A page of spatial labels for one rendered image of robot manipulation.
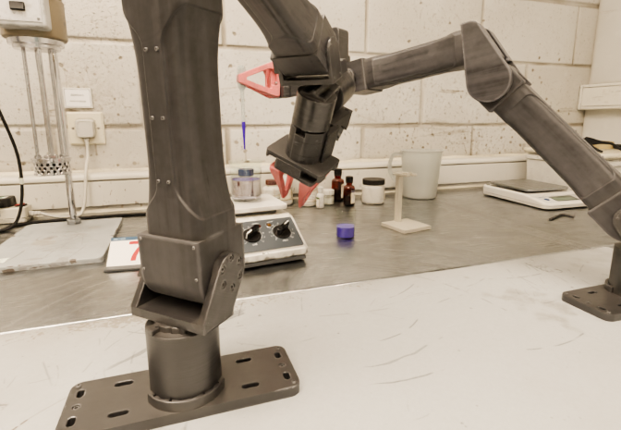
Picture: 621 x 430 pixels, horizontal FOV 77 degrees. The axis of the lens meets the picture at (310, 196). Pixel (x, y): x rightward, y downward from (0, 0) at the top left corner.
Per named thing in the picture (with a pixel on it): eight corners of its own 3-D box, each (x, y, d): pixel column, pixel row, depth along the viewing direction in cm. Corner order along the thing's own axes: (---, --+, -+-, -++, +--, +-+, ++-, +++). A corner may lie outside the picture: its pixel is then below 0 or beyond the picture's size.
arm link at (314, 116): (303, 112, 63) (311, 70, 58) (335, 125, 61) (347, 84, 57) (284, 129, 57) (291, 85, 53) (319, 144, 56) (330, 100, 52)
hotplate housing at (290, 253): (309, 260, 71) (309, 216, 69) (237, 272, 65) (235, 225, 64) (267, 228, 90) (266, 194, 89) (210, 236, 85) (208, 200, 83)
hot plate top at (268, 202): (288, 208, 76) (288, 203, 75) (226, 215, 71) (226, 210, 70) (268, 197, 86) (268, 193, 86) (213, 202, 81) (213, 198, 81)
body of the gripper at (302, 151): (286, 142, 67) (294, 103, 62) (337, 168, 64) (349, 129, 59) (263, 157, 62) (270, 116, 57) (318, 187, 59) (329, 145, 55)
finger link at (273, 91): (240, 56, 70) (289, 59, 74) (230, 62, 76) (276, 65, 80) (242, 96, 71) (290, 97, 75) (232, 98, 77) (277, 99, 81)
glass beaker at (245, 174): (234, 207, 74) (232, 163, 73) (226, 201, 80) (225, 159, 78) (269, 204, 77) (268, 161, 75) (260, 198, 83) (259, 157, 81)
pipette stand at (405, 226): (431, 228, 90) (434, 173, 88) (404, 234, 86) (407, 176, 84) (406, 221, 97) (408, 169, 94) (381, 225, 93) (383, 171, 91)
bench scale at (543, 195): (545, 212, 107) (547, 194, 106) (479, 194, 131) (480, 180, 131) (597, 207, 113) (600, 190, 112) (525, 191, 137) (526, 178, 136)
